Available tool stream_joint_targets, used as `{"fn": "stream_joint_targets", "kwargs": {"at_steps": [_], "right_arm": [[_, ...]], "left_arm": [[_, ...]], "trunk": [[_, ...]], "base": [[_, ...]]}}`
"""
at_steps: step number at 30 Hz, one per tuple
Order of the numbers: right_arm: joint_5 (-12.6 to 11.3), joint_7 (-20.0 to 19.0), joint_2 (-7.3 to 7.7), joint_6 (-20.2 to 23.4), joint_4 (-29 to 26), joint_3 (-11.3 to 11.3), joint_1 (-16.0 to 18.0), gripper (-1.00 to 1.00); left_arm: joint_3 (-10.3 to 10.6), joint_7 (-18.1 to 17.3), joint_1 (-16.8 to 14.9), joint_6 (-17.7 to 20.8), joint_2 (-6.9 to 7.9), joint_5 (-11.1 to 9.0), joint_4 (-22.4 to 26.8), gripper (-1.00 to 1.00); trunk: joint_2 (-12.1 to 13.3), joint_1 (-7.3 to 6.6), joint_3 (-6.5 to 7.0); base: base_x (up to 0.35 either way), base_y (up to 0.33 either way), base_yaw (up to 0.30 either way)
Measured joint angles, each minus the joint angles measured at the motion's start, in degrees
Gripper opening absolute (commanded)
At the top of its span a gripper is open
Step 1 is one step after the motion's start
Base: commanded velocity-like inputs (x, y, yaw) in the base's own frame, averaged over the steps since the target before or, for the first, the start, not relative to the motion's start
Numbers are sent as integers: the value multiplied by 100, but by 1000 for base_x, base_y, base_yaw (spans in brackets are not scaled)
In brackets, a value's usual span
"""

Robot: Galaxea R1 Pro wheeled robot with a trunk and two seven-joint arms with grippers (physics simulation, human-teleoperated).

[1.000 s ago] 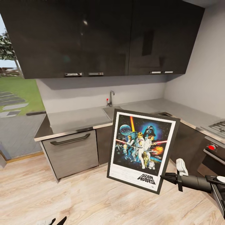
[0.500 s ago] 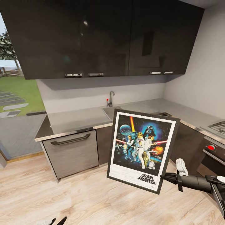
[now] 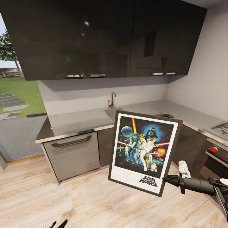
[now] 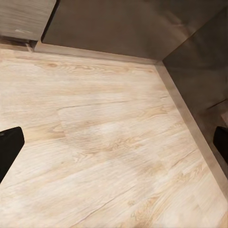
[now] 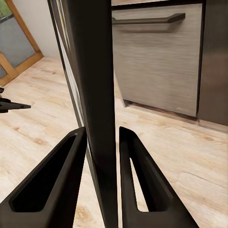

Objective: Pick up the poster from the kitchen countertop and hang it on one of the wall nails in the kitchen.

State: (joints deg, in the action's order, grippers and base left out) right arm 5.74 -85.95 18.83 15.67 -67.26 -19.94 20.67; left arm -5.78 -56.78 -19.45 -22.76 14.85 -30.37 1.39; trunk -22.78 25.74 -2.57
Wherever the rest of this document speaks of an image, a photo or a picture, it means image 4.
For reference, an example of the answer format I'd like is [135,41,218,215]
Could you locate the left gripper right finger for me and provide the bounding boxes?
[213,126,228,165]

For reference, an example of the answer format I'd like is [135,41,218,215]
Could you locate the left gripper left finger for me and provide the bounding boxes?
[0,126,25,183]

